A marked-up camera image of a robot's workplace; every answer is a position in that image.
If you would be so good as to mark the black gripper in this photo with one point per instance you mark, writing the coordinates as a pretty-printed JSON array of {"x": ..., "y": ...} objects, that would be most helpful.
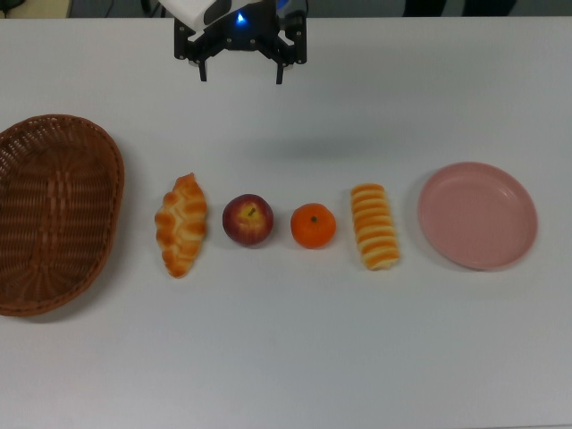
[{"x": 241, "y": 40}]

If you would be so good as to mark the red apple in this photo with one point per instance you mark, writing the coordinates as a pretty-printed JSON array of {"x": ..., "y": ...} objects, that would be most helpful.
[{"x": 248, "y": 220}]

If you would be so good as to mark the braided croissant bread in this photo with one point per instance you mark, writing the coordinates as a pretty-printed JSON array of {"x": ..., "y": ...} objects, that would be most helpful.
[{"x": 181, "y": 223}]

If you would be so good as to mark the orange mandarin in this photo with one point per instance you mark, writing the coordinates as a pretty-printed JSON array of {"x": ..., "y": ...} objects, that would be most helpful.
[{"x": 313, "y": 225}]

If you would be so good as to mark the striped bread roll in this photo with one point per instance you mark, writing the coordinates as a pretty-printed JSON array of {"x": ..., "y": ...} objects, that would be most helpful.
[{"x": 374, "y": 225}]

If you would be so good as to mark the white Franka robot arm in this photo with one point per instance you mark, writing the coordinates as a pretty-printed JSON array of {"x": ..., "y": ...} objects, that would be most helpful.
[{"x": 187, "y": 11}]

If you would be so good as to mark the brown woven basket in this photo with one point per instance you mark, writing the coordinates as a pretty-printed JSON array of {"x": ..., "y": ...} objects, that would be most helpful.
[{"x": 53, "y": 214}]

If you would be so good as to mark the pink plate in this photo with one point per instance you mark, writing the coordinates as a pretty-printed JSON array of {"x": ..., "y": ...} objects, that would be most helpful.
[{"x": 478, "y": 214}]

